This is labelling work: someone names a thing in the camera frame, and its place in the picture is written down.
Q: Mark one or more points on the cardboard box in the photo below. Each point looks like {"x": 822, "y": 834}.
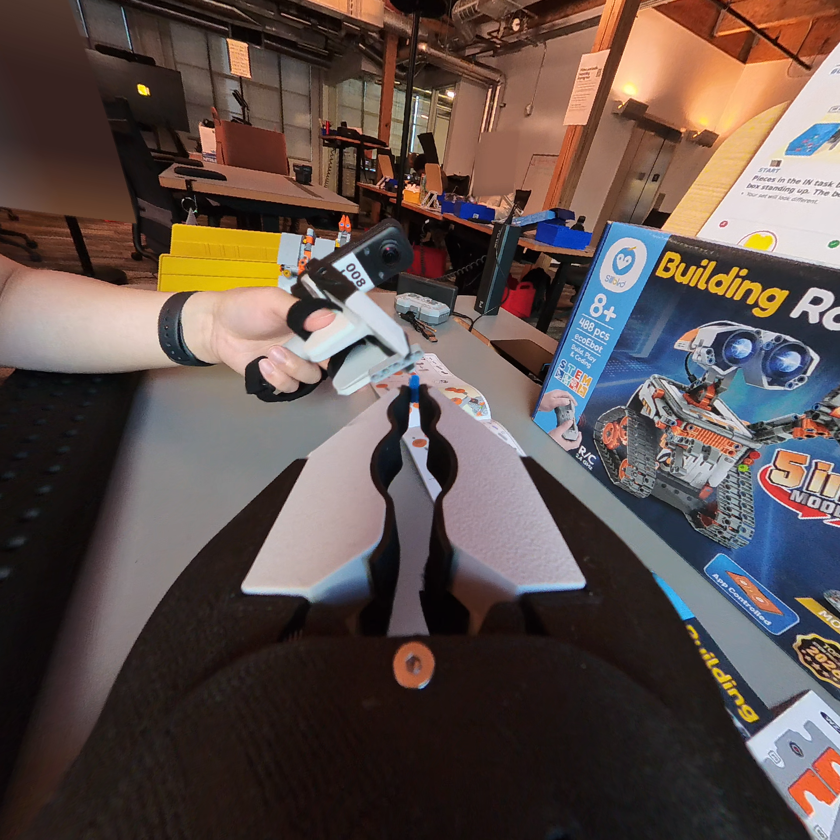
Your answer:
{"x": 253, "y": 148}

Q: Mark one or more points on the wooden display board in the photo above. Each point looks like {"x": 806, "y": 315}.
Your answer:
{"x": 715, "y": 184}

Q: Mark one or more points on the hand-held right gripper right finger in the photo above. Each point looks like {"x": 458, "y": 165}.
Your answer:
{"x": 512, "y": 525}

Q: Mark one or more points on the open white instruction booklet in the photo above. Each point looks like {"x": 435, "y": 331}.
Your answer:
{"x": 459, "y": 387}

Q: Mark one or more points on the wooden post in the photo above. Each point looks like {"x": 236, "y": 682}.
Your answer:
{"x": 607, "y": 33}

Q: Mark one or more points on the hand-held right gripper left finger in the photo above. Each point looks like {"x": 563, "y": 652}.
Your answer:
{"x": 315, "y": 525}

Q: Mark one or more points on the partly built toy robot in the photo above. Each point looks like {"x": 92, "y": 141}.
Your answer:
{"x": 292, "y": 253}

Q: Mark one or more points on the printed sticker sheet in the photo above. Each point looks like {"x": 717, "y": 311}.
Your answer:
{"x": 800, "y": 768}

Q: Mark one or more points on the red bag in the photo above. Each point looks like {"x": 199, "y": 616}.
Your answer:
{"x": 520, "y": 302}

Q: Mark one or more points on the person's left forearm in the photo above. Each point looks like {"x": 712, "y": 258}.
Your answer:
{"x": 79, "y": 321}

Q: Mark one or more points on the person's left hand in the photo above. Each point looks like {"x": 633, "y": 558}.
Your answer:
{"x": 243, "y": 328}

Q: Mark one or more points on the grey control box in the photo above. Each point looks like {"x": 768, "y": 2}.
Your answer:
{"x": 426, "y": 308}

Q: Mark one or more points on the white paper notice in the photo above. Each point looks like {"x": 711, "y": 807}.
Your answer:
{"x": 239, "y": 58}
{"x": 586, "y": 88}

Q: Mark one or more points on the black wrist band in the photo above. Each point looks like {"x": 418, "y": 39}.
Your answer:
{"x": 174, "y": 328}

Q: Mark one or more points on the grey desk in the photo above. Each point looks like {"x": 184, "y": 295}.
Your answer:
{"x": 229, "y": 472}

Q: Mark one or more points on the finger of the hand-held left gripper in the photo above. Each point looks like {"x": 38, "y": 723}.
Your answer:
{"x": 354, "y": 377}
{"x": 377, "y": 321}

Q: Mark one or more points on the black monitor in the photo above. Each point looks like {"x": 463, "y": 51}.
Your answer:
{"x": 164, "y": 98}

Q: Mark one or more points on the wooden top office desk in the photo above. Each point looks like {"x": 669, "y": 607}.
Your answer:
{"x": 262, "y": 190}

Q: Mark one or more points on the wall lamp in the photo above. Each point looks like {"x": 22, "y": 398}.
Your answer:
{"x": 702, "y": 134}
{"x": 631, "y": 105}

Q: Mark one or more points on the grey holed building beam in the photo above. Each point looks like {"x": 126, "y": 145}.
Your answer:
{"x": 394, "y": 366}

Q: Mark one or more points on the elevator door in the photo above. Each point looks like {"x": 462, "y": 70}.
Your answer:
{"x": 643, "y": 177}

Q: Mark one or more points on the yellow plastic bin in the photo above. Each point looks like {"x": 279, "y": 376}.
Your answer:
{"x": 216, "y": 272}

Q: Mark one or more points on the blue connector pin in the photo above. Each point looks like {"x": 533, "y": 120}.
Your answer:
{"x": 414, "y": 387}

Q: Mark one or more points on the printed task instruction sheet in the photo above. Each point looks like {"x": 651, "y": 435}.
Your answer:
{"x": 787, "y": 157}

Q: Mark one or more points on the blue robot kit box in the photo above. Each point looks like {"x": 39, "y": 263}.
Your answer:
{"x": 656, "y": 367}

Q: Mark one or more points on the black pole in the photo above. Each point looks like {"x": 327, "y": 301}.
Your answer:
{"x": 410, "y": 98}

